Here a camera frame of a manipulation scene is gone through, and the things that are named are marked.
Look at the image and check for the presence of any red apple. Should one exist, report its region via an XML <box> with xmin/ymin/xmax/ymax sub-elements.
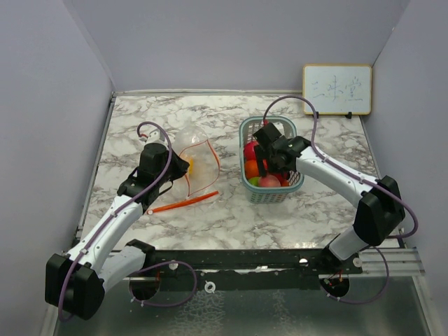
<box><xmin>243</xmin><ymin>141</ymin><xmax>258</xmax><ymax>161</ymax></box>

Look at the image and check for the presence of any pink peach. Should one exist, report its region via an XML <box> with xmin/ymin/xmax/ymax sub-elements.
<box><xmin>258</xmin><ymin>174</ymin><xmax>281</xmax><ymax>188</ymax></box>

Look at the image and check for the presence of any clear orange zip bag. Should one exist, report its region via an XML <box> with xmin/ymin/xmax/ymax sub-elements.
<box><xmin>173</xmin><ymin>124</ymin><xmax>221</xmax><ymax>200</ymax></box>
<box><xmin>146</xmin><ymin>191</ymin><xmax>219</xmax><ymax>214</ymax></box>

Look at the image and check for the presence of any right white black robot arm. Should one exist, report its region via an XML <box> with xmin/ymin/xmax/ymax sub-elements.
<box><xmin>253</xmin><ymin>122</ymin><xmax>405</xmax><ymax>274</ymax></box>

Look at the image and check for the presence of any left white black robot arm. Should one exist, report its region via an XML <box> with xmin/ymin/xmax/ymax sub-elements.
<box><xmin>45</xmin><ymin>143</ymin><xmax>189</xmax><ymax>320</ymax></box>

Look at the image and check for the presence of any orange fruit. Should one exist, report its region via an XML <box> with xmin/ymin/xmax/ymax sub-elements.
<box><xmin>244</xmin><ymin>160</ymin><xmax>260</xmax><ymax>180</ymax></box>

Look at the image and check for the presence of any teal white plastic basket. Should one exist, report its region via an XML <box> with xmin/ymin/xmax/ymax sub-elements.
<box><xmin>239</xmin><ymin>116</ymin><xmax>305</xmax><ymax>204</ymax></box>

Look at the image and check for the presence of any red bell pepper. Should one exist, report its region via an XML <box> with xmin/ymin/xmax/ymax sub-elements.
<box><xmin>272</xmin><ymin>172</ymin><xmax>290</xmax><ymax>187</ymax></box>

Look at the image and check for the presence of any green fruit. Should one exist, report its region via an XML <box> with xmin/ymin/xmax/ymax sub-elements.
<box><xmin>248</xmin><ymin>176</ymin><xmax>260</xmax><ymax>187</ymax></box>

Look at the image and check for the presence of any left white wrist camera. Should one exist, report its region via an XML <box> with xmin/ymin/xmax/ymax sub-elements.
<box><xmin>139</xmin><ymin>130</ymin><xmax>165</xmax><ymax>145</ymax></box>

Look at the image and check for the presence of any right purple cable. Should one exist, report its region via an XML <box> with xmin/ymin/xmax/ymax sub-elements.
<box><xmin>262</xmin><ymin>94</ymin><xmax>419</xmax><ymax>304</ymax></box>

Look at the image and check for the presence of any purple cable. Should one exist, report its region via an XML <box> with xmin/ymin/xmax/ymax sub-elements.
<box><xmin>262</xmin><ymin>94</ymin><xmax>419</xmax><ymax>304</ymax></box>
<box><xmin>57</xmin><ymin>120</ymin><xmax>199</xmax><ymax>322</ymax></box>

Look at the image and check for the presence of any white whiteboard wooden frame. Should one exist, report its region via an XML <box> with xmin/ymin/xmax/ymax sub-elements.
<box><xmin>302</xmin><ymin>64</ymin><xmax>372</xmax><ymax>116</ymax></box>

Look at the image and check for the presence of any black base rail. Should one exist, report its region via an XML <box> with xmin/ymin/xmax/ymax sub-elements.
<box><xmin>129</xmin><ymin>248</ymin><xmax>362</xmax><ymax>300</ymax></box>

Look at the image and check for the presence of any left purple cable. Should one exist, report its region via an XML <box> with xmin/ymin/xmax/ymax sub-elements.
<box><xmin>57</xmin><ymin>120</ymin><xmax>199</xmax><ymax>322</ymax></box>

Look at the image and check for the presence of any aluminium frame rail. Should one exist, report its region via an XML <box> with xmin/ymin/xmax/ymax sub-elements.
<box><xmin>55</xmin><ymin>246</ymin><xmax>426</xmax><ymax>281</ymax></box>

